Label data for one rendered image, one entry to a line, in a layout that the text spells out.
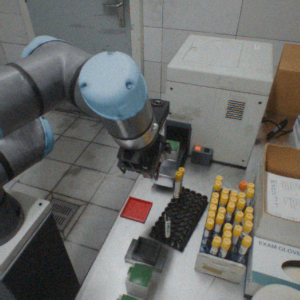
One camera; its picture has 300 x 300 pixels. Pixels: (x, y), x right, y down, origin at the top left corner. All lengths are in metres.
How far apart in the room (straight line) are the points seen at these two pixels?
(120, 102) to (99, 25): 1.99
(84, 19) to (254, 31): 1.23
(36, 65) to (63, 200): 1.67
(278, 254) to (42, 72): 0.56
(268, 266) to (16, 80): 0.55
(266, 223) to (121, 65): 0.45
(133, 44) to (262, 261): 1.86
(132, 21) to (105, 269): 1.80
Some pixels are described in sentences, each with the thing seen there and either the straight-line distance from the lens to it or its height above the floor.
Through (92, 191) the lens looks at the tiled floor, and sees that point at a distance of 2.01.
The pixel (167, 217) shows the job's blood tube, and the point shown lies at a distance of 0.62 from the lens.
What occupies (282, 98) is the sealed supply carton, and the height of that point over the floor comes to 0.94.
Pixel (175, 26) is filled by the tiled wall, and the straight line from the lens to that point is 2.14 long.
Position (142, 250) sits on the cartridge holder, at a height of 0.89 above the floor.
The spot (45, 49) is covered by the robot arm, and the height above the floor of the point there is 1.34.
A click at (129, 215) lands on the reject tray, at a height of 0.88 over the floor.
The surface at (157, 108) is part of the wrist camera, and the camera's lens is 0.54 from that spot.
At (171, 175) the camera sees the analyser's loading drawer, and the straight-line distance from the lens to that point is 0.79.
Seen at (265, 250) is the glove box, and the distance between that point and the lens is 0.66.
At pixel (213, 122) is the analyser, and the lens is 0.82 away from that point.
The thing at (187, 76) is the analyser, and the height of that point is 1.15.
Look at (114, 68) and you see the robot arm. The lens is 0.33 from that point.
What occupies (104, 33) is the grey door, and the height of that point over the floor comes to 0.81.
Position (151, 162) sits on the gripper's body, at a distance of 0.50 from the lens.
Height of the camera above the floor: 1.47
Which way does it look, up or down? 41 degrees down
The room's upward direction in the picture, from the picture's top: straight up
